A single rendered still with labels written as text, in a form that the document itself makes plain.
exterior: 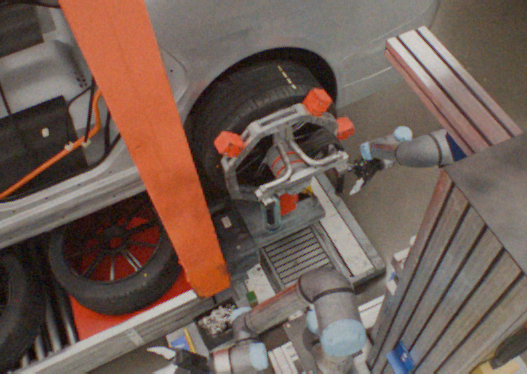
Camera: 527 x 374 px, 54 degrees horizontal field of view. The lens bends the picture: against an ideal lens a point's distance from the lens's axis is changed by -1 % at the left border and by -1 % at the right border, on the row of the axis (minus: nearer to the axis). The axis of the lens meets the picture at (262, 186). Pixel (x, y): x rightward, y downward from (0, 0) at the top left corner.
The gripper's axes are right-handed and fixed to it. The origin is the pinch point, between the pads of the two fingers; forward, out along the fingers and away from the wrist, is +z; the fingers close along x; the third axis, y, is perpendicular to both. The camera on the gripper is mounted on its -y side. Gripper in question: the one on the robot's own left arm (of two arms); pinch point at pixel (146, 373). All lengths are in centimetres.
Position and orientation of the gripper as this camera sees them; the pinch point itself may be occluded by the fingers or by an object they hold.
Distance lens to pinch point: 164.8
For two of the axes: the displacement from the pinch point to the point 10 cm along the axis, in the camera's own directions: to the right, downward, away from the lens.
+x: -1.5, -7.4, 6.5
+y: 0.9, 6.4, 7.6
